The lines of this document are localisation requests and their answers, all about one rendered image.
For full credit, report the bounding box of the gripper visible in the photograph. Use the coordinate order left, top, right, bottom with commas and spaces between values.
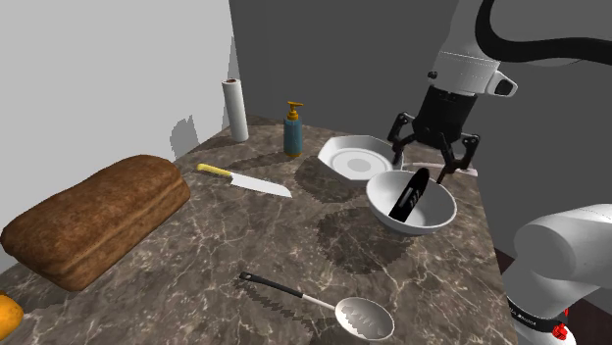
386, 85, 482, 185

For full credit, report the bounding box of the black remote control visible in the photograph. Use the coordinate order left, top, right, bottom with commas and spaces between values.
387, 167, 431, 223

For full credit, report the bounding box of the white bowl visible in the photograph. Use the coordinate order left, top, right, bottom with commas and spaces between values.
365, 169, 458, 236

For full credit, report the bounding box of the white angular plate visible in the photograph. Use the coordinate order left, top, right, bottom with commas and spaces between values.
317, 134, 405, 182

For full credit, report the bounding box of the blue soap dispenser bottle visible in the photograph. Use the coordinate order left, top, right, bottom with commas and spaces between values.
282, 100, 305, 159

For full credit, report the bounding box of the white paper towel roll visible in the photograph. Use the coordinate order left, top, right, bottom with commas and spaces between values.
221, 77, 250, 143

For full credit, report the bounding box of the brown bread loaf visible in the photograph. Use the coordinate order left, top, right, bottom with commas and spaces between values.
0, 153, 192, 293

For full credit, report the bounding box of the orange fruit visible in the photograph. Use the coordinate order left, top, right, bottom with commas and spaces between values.
0, 292, 26, 345

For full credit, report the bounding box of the yellow-handled kitchen knife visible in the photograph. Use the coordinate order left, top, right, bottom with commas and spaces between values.
195, 163, 293, 199

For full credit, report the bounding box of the black-handled slotted spoon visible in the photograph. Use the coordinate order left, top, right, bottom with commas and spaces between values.
238, 271, 396, 342

